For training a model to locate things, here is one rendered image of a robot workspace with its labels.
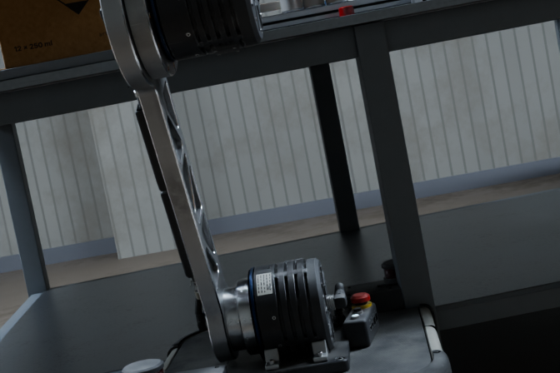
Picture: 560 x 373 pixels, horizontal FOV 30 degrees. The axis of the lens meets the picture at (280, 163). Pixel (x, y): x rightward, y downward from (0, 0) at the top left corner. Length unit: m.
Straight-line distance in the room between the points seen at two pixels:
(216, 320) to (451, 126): 3.60
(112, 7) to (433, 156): 3.95
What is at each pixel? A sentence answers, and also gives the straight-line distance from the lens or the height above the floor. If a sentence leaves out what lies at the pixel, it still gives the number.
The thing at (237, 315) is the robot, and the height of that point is 0.35.
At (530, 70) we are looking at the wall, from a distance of 5.33.
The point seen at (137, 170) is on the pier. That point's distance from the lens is 5.13.
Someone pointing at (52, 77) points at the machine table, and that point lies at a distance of 2.03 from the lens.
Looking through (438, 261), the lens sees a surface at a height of 0.22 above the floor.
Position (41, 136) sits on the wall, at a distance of 5.51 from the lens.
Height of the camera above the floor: 0.75
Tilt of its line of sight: 5 degrees down
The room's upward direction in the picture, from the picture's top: 11 degrees counter-clockwise
